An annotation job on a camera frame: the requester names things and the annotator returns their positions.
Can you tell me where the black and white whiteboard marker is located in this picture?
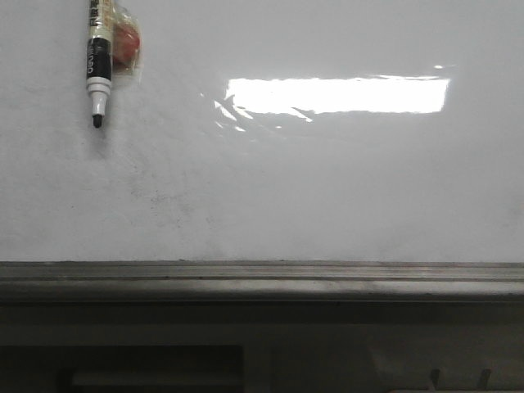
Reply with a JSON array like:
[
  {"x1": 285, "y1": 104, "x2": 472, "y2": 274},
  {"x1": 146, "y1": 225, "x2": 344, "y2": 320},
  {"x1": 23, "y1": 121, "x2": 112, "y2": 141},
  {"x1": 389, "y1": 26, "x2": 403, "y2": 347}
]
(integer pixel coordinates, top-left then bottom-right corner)
[{"x1": 86, "y1": 0, "x2": 114, "y2": 129}]

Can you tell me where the white whiteboard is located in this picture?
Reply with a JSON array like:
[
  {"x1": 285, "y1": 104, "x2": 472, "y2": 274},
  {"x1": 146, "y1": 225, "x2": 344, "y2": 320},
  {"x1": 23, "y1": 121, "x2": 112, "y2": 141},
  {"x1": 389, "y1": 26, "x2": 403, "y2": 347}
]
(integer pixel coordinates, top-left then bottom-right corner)
[{"x1": 1, "y1": 1, "x2": 523, "y2": 262}]

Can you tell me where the grey metal whiteboard tray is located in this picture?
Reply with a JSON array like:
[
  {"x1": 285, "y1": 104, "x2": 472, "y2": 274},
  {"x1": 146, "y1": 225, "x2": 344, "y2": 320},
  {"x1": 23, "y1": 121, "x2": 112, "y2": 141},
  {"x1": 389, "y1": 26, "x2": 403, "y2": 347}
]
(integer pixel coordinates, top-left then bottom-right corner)
[{"x1": 1, "y1": 260, "x2": 523, "y2": 303}]

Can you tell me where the red magnet taped to marker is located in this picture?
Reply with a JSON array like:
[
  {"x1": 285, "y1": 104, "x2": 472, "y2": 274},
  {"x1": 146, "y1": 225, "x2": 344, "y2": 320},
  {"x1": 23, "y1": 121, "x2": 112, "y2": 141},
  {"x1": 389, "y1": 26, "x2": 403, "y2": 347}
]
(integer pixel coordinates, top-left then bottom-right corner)
[{"x1": 112, "y1": 1, "x2": 142, "y2": 75}]

